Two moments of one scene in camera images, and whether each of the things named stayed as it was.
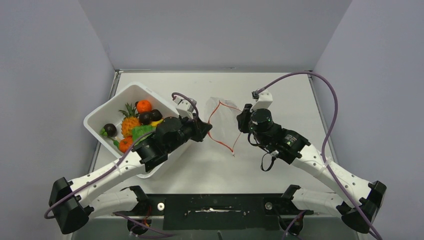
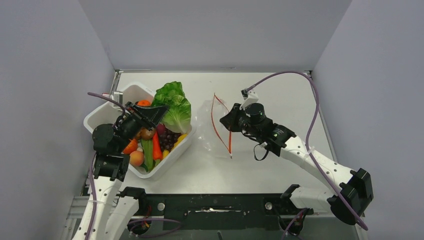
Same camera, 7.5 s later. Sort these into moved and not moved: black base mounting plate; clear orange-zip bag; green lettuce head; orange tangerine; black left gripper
Moved: green lettuce head; clear orange-zip bag; black left gripper
Not moved: black base mounting plate; orange tangerine
